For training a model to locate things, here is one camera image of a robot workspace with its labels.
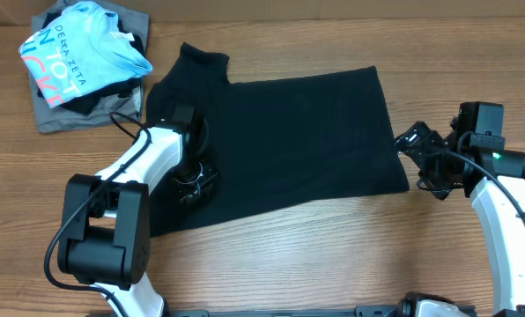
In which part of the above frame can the black t-shirt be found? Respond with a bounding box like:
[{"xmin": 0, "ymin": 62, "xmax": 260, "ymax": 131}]
[{"xmin": 146, "ymin": 44, "xmax": 409, "ymax": 236}]

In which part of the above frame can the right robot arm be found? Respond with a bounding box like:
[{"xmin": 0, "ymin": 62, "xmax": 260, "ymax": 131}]
[{"xmin": 395, "ymin": 101, "xmax": 525, "ymax": 316}]

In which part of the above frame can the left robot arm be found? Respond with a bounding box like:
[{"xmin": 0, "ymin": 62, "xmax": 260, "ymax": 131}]
[{"xmin": 43, "ymin": 105, "xmax": 219, "ymax": 316}]

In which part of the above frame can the light blue printed t-shirt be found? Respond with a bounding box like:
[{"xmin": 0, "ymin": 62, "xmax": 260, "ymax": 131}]
[{"xmin": 18, "ymin": 1, "xmax": 152, "ymax": 108}]

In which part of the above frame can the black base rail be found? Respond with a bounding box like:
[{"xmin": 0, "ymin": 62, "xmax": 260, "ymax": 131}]
[{"xmin": 169, "ymin": 305, "xmax": 396, "ymax": 317}]

